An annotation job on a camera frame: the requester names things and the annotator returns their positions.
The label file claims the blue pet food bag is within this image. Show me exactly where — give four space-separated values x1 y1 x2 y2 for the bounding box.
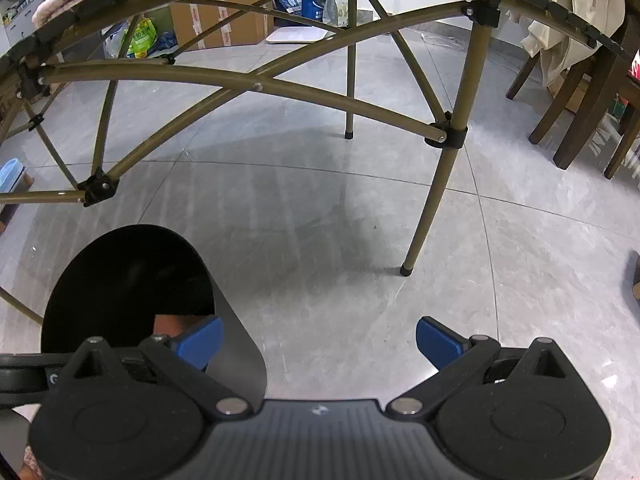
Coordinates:
300 0 332 24

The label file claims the white flat board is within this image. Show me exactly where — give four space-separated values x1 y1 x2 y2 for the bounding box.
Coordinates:
265 24 346 45

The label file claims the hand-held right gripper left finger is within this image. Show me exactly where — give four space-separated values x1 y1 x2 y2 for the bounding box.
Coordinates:
70 316 251 419

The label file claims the large taped cardboard box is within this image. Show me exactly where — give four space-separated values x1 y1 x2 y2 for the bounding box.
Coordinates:
170 0 274 51

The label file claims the blue plastic container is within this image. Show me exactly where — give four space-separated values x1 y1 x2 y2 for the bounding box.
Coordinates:
0 158 26 194

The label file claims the pink fluffy rug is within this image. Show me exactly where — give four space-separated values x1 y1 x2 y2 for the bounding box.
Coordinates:
22 447 48 480

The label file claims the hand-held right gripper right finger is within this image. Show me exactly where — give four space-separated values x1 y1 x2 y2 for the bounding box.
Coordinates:
387 316 577 419

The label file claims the green snack bag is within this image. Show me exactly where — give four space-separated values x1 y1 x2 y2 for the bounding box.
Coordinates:
125 17 159 59

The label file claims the beige jacket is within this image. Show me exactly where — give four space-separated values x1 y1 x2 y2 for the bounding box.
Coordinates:
509 0 626 89

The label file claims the dark wooden chair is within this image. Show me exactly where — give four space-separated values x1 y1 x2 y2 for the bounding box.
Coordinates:
604 105 640 181
506 25 640 171

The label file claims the white floor cable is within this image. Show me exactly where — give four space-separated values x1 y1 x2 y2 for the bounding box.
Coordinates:
419 31 467 52

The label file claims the white plastic bag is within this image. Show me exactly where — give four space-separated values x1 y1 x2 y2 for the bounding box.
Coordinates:
102 22 131 59

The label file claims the black round trash bin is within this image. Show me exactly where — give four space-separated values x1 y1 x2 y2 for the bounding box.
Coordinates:
41 225 267 403

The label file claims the khaki folding table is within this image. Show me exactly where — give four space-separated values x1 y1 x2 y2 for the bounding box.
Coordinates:
0 0 628 327

